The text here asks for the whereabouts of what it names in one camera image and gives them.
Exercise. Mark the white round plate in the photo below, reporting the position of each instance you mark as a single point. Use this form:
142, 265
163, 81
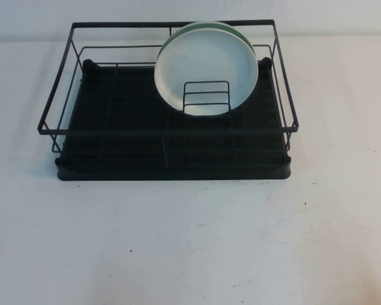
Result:
206, 60

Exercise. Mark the black plastic drip tray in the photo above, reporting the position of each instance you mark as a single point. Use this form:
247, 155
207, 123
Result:
130, 95

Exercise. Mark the green round plate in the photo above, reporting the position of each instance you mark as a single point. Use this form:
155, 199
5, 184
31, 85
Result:
241, 35

